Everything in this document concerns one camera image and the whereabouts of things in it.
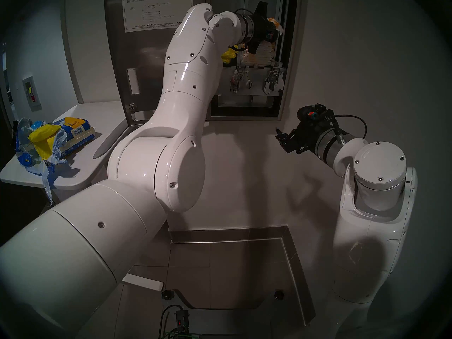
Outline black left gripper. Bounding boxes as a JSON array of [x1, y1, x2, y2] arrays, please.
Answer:
[[247, 1, 269, 56]]

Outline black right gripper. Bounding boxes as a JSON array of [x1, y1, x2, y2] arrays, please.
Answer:
[[275, 122, 327, 155]]

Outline white pad orange flower print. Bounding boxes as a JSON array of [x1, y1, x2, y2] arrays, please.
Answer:
[[267, 17, 284, 37]]

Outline stainless steel dispenser door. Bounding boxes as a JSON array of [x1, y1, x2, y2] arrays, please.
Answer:
[[104, 0, 209, 127]]

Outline dark robot base platform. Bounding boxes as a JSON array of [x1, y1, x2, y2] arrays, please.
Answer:
[[175, 289, 308, 339]]

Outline stainless steel dispenser cabinet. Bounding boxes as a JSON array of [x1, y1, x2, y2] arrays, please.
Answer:
[[205, 0, 301, 122]]

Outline chrome dispenser lever mechanism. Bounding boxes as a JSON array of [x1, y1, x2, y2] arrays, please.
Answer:
[[263, 67, 286, 95], [229, 67, 252, 94]]

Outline white instruction sheet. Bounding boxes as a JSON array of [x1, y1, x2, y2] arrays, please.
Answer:
[[122, 0, 193, 33]]

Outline white table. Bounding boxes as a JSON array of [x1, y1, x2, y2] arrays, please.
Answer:
[[0, 101, 165, 292]]

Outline black power box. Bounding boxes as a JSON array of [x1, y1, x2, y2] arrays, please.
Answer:
[[159, 304, 189, 339]]

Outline blue pad package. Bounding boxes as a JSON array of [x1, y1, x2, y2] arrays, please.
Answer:
[[16, 117, 96, 205]]

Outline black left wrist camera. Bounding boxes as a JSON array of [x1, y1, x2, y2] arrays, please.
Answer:
[[263, 24, 280, 43]]

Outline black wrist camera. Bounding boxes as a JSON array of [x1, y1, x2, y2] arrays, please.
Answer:
[[297, 103, 334, 125], [263, 24, 280, 43]]

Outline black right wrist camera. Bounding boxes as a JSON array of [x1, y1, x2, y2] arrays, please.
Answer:
[[297, 103, 334, 125]]

